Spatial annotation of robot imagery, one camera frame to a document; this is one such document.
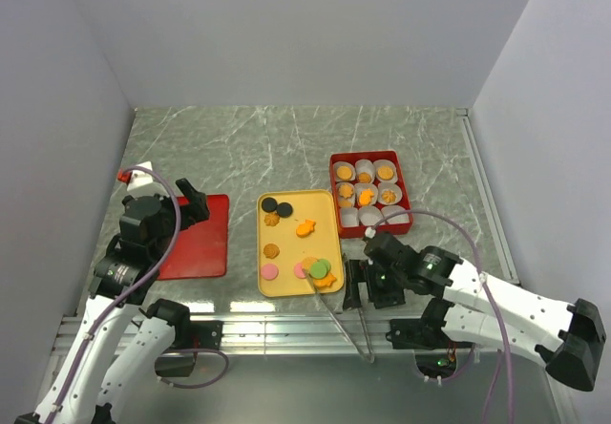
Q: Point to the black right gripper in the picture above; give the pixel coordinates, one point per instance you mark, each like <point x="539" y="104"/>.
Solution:
<point x="362" y="270"/>

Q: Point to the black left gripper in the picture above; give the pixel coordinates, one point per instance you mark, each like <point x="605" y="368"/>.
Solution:
<point x="197" y="210"/>

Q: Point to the green sandwich cookie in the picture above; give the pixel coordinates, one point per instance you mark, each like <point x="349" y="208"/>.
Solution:
<point x="326" y="263"/>
<point x="318" y="270"/>

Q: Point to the beige dotted round cookie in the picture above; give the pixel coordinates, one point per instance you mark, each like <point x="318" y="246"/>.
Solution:
<point x="308" y="262"/>

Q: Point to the red box lid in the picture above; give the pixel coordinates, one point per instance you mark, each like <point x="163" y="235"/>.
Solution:
<point x="201" y="250"/>

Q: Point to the small orange fish cookie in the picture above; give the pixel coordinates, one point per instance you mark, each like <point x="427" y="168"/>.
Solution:
<point x="305" y="228"/>

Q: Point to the large orange fish cookie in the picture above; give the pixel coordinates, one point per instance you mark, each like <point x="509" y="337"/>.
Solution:
<point x="366" y="197"/>

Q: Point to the maple leaf cookie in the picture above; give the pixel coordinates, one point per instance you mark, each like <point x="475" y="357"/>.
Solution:
<point x="345" y="190"/>

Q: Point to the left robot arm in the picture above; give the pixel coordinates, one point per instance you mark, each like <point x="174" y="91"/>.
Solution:
<point x="93" y="388"/>

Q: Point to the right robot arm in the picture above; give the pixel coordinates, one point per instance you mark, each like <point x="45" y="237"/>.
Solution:
<point x="469" y="308"/>

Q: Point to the orange fish cookie under stack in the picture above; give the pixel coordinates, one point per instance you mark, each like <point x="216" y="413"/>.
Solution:
<point x="325" y="282"/>

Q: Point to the pink sandwich cookie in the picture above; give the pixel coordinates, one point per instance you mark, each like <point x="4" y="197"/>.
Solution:
<point x="269" y="272"/>
<point x="300" y="271"/>

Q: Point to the yellow cookie tray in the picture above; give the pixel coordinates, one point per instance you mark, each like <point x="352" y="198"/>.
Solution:
<point x="323" y="243"/>

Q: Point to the black sandwich cookie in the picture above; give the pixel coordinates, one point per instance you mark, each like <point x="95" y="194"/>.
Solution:
<point x="269" y="204"/>
<point x="284" y="209"/>

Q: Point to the small flower butter cookie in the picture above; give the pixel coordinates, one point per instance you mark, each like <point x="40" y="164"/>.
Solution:
<point x="271" y="219"/>

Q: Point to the white red left wrist camera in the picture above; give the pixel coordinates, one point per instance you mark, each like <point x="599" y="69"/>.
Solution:
<point x="138" y="183"/>

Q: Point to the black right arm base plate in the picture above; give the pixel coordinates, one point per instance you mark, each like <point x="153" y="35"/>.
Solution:
<point x="414" y="334"/>

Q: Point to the aluminium table rail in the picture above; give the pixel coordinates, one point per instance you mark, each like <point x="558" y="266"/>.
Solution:
<point x="258" y="333"/>

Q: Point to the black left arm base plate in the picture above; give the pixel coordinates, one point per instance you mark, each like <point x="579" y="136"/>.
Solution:
<point x="198" y="334"/>

